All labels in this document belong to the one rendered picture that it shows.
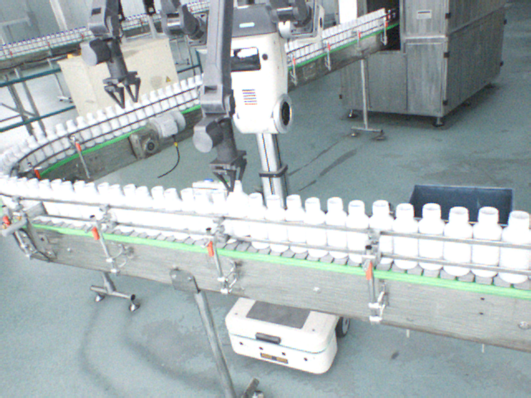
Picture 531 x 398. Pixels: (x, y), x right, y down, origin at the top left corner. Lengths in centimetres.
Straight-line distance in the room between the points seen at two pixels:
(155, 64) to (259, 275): 442
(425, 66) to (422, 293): 376
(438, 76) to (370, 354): 311
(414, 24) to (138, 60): 293
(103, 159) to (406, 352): 192
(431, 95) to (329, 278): 375
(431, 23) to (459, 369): 326
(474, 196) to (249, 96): 90
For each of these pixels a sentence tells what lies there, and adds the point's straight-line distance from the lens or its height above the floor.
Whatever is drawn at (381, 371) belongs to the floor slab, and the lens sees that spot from 225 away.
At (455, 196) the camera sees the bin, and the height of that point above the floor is 91.
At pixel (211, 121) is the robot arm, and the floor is 140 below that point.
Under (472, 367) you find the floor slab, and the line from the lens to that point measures 231.
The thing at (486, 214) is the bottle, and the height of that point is 117.
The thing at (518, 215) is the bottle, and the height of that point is 116.
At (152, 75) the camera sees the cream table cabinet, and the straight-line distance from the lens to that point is 551.
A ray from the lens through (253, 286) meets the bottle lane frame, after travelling 137.
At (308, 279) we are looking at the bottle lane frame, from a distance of 125.
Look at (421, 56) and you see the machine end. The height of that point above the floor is 71.
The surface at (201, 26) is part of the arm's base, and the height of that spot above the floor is 155.
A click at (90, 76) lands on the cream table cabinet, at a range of 516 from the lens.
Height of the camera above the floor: 171
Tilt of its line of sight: 28 degrees down
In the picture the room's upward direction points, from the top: 11 degrees counter-clockwise
